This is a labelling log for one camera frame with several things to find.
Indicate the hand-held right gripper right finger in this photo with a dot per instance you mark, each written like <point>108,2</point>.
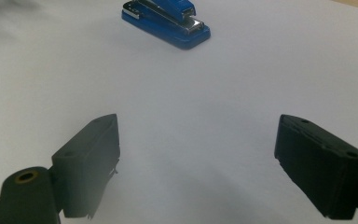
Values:
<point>320,168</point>

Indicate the white table sheet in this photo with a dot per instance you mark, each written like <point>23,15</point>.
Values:
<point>199,124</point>

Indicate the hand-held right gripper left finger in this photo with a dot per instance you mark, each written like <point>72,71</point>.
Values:
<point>87,161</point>

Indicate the blue stapler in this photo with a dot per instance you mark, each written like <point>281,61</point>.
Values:
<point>171,25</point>

